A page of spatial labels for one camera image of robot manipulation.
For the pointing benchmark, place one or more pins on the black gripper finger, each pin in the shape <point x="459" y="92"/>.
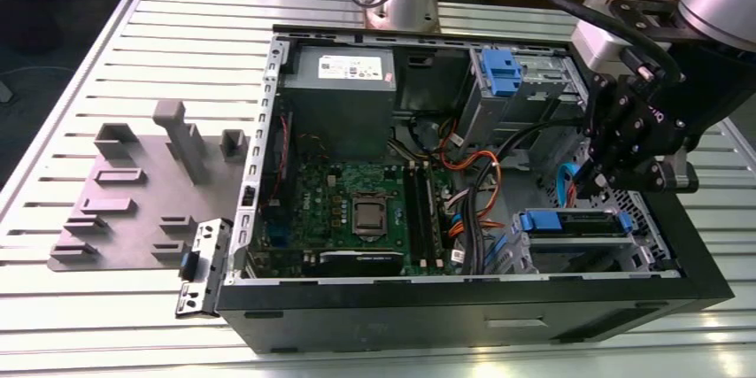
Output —
<point x="632" y="125"/>
<point x="655" y="176"/>

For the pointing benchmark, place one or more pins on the hard disk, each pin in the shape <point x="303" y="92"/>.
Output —
<point x="540" y="221"/>

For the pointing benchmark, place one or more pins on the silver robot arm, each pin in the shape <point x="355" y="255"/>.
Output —
<point x="407" y="10"/>

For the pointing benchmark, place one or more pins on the metal disk bay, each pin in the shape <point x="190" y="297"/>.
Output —
<point x="582" y="243"/>

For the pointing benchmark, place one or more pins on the metal optical drive cage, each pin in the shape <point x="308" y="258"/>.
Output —
<point x="502" y="112"/>

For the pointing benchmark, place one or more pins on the blue drive latch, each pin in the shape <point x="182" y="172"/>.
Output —
<point x="500" y="72"/>

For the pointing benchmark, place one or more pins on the black RAM slot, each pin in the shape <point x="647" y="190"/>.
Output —
<point x="418" y="214"/>
<point x="432" y="214"/>

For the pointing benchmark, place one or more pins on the silver CPU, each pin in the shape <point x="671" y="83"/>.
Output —
<point x="371" y="214"/>

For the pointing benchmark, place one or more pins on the CPU socket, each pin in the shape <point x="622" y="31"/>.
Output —
<point x="372" y="236"/>

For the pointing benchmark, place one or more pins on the grey power supply unit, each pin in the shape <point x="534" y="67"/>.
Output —
<point x="336" y="108"/>

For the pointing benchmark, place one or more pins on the black PC case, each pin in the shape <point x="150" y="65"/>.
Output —
<point x="414" y="320"/>

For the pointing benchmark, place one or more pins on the black graphics card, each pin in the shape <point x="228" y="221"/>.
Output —
<point x="355" y="263"/>

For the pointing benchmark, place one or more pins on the green motherboard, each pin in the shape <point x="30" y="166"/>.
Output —
<point x="314" y="183"/>

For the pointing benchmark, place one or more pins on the grey parts rack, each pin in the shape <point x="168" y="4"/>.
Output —
<point x="136" y="218"/>

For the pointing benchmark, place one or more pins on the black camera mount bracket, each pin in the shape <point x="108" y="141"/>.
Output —
<point x="644" y="13"/>

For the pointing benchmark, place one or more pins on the black plastic air duct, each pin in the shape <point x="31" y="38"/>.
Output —
<point x="431" y="86"/>

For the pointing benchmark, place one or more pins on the metal expansion slot bracket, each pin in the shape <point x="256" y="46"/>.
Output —
<point x="207" y="263"/>

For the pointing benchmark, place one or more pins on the blue bracket latch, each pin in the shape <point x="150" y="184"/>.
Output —
<point x="190" y="265"/>

